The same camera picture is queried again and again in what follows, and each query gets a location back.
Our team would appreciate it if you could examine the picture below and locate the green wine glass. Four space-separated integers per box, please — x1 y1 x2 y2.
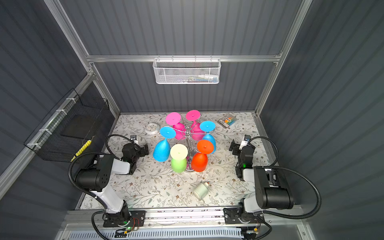
170 144 188 173

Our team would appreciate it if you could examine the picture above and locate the white round lid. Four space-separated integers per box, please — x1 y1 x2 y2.
145 123 161 135

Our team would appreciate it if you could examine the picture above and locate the blue wine glass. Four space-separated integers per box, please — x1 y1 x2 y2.
153 126 176 162
200 121 216 154

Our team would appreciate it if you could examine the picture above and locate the chrome wine glass rack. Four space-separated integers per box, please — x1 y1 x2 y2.
185 127 199 172

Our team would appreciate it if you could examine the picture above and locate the black wire wall basket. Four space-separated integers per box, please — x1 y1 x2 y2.
24 91 111 162

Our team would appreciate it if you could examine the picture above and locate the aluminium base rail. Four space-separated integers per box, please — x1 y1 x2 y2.
61 205 304 229

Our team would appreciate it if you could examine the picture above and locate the floral table mat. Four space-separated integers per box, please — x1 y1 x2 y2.
110 112 260 209

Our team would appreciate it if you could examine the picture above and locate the pink wine glass right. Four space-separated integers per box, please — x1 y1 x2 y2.
186 110 205 141

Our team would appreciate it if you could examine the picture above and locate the pack of coloured markers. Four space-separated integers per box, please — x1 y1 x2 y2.
218 115 237 129

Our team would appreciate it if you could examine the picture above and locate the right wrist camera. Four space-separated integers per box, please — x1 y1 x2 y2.
242 135 252 145

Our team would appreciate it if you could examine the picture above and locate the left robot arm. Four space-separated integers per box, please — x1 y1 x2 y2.
73 143 149 231

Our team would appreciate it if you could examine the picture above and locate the yellow black striped tool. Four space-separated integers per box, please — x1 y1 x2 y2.
71 140 92 162

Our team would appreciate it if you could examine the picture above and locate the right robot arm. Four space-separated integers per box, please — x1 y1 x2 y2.
223 135 294 225

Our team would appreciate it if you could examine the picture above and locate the pink wine glass left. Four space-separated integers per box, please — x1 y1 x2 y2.
166 112 186 140

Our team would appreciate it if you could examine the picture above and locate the white mesh wall basket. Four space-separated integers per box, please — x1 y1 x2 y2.
153 59 222 85

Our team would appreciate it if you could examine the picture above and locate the pink wine glass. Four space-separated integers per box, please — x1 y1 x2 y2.
166 112 186 140
186 110 205 141

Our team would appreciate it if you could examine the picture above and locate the red wine glass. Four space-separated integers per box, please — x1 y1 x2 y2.
191 140 214 172

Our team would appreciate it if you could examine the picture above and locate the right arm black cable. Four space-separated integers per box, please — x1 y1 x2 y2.
250 136 322 220

